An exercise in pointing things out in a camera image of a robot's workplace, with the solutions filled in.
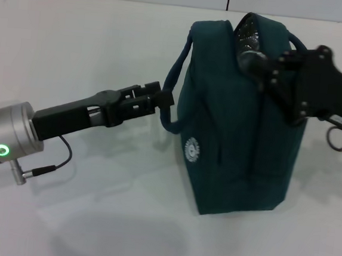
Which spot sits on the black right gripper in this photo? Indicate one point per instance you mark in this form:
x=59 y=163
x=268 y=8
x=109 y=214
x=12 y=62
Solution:
x=327 y=87

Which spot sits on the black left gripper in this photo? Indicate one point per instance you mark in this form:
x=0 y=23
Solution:
x=67 y=119

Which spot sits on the dark teal insulated lunch bag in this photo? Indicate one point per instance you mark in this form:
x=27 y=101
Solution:
x=243 y=125

